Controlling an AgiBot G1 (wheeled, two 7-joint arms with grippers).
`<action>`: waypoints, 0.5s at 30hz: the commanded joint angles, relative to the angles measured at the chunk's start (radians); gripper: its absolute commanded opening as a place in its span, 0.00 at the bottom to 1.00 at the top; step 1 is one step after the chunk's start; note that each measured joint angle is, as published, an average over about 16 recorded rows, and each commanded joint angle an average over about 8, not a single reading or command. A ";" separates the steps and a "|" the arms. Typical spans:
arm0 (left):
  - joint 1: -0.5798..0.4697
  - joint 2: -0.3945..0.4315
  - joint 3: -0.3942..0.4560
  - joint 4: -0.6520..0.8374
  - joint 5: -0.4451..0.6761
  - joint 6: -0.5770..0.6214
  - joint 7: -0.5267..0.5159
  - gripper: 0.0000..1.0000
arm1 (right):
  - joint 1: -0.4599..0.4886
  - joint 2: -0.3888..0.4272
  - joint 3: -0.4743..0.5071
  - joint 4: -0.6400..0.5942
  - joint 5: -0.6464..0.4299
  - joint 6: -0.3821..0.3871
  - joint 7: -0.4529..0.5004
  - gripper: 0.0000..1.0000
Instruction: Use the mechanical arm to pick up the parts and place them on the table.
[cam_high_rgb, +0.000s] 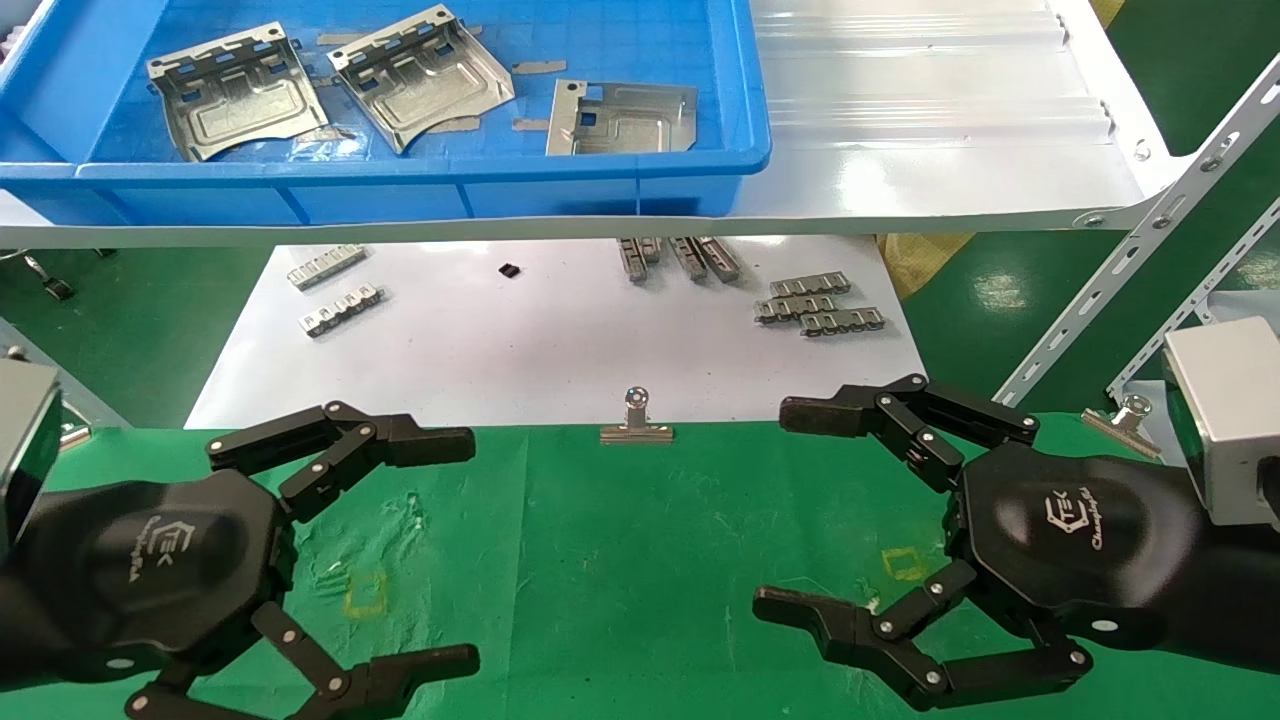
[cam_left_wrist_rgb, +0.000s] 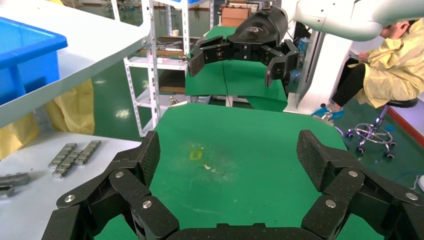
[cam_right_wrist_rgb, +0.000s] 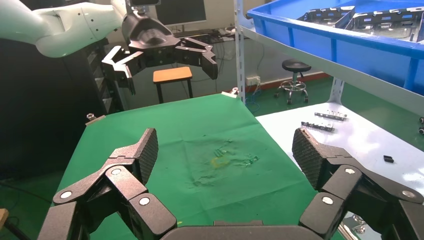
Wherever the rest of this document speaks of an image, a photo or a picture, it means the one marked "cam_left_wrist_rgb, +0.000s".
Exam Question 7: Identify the white perforated rack frame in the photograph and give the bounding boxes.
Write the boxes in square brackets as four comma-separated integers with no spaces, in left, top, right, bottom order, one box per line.
[110,0,216,138]

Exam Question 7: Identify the green covered table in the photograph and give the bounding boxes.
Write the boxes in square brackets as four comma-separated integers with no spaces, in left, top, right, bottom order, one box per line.
[184,25,289,113]

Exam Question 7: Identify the blue plastic bin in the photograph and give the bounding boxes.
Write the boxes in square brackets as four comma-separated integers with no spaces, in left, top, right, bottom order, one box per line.
[0,16,69,107]

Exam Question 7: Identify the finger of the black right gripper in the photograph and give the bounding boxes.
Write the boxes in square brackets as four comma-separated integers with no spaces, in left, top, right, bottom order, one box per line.
[187,34,234,78]
[261,39,301,89]

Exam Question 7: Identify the white robot body column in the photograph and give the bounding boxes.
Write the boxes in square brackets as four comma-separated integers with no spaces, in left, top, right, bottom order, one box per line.
[284,30,353,116]

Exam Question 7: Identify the yellow plastic bag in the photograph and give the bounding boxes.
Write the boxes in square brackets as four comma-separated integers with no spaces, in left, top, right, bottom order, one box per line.
[0,78,96,161]

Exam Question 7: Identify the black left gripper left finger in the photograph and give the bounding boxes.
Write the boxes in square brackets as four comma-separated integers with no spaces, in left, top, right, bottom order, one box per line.
[41,130,180,240]

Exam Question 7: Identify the white board sheet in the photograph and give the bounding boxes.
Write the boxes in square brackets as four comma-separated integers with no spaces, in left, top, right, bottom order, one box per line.
[0,129,143,240]

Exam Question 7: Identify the person in yellow coat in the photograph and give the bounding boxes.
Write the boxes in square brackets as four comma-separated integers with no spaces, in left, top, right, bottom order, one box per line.
[311,18,424,122]

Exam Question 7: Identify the white slanted shelf board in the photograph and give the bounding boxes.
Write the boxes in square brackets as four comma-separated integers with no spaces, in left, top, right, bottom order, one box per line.
[0,0,152,129]

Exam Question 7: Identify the green table cloth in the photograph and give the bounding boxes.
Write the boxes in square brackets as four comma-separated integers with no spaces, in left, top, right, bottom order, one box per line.
[94,102,385,240]

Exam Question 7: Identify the silver notched metal strip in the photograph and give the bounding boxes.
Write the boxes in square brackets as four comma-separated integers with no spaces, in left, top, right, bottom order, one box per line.
[74,140,102,167]
[47,143,78,170]
[0,172,32,187]
[52,150,82,180]

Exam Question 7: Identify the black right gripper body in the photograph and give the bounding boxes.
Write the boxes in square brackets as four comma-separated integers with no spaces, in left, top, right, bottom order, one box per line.
[227,5,289,64]

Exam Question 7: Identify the brown cardboard box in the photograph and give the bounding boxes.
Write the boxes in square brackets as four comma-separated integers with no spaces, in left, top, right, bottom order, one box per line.
[221,6,251,28]

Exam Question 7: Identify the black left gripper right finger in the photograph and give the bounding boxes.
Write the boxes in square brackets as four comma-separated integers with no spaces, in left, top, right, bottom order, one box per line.
[296,129,424,240]

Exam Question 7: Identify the black wheeled stool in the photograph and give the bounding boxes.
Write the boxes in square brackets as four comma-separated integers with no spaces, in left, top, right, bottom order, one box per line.
[344,97,419,161]

